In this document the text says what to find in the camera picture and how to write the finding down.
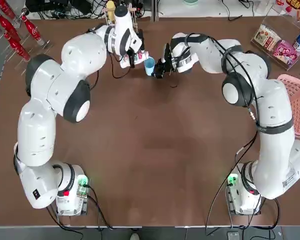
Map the large pink snack packet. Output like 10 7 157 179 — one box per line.
275 0 300 22

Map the red cola bottle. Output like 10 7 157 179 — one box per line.
0 0 16 20
3 31 31 61
22 17 45 46
0 10 21 43

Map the blue ceramic cup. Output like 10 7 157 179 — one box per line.
143 56 156 77

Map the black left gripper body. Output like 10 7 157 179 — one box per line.
126 29 146 55

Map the aluminium frame post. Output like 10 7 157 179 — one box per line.
151 0 160 23

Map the clear acrylic snack shelf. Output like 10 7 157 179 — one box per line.
250 14 300 71

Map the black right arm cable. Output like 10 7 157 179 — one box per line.
184 33 263 161

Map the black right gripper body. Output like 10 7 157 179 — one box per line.
160 43 177 74

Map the small pink snack packet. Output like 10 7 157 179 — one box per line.
273 39 300 65

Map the white juice bottle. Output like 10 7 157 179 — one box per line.
119 49 150 69

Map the beige snack packet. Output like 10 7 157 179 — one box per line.
254 24 283 53

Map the clear acrylic bottle shelf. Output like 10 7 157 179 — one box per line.
0 0 55 76

